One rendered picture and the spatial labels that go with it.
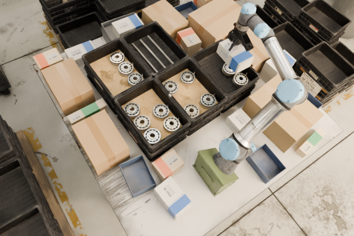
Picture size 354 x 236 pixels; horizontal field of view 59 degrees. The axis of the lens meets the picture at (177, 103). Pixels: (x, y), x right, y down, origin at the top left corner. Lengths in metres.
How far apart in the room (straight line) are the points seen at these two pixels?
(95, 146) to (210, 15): 1.30
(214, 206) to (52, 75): 1.31
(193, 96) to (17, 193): 1.34
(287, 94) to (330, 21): 2.01
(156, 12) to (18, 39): 1.69
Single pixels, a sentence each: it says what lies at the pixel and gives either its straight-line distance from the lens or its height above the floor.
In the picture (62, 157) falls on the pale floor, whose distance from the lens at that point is 2.84.
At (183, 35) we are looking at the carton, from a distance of 2.37.
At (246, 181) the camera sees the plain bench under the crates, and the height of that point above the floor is 0.70.
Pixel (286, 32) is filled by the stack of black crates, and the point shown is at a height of 0.38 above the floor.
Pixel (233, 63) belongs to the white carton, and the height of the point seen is 1.10.
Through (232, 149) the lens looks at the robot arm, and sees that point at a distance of 1.64.
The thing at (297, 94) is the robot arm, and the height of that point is 1.41.
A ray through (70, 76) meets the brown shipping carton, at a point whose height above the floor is 0.86.
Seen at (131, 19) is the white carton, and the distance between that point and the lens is 2.39.
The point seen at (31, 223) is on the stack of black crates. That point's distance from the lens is 2.22.
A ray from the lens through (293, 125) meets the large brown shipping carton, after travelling 2.08.
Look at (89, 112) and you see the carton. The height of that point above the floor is 0.82.
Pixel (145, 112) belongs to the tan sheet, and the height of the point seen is 0.83.
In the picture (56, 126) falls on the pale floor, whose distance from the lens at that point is 2.97.
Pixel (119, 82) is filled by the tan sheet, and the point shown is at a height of 0.83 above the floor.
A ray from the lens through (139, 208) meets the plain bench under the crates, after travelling 1.92.
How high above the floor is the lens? 2.57
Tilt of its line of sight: 59 degrees down
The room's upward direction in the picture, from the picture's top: 10 degrees clockwise
